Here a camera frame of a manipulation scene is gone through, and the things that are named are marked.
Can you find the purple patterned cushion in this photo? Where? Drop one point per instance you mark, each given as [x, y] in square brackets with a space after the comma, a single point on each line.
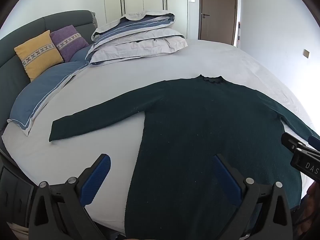
[70, 42]

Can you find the brown room door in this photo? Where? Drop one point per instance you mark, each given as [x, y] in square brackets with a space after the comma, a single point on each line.
[217, 10]

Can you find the folded light grey duvet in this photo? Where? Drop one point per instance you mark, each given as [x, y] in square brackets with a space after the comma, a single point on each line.
[140, 46]

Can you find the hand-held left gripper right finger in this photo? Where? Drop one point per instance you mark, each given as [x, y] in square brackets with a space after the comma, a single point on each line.
[228, 180]

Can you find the folded blue grey duvet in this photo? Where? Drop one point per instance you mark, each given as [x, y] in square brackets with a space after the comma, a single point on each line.
[135, 26]

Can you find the dark narrow object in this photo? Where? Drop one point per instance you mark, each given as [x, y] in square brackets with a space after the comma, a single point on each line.
[239, 35]

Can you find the grey green padded headboard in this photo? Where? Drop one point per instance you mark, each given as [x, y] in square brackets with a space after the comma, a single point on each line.
[25, 32]

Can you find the yellow patterned cushion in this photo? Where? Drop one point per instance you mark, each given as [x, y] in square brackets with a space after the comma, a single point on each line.
[38, 55]

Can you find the beige wall socket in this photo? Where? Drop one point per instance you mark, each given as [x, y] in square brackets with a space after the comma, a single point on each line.
[306, 53]

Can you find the dark green sweater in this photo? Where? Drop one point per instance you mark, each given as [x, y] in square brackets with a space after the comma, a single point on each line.
[187, 130]

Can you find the dark bedside cabinet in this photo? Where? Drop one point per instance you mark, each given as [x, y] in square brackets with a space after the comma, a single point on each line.
[15, 192]

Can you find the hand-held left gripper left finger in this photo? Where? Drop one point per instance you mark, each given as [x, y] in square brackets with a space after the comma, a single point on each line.
[96, 177]

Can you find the large blue pillow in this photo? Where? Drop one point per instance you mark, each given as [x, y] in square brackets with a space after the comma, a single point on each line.
[45, 90]

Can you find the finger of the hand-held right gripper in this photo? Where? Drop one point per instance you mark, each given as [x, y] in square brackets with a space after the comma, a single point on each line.
[314, 142]
[291, 142]

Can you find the person's right forearm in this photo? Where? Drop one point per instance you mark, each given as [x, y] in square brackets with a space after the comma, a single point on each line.
[312, 200]

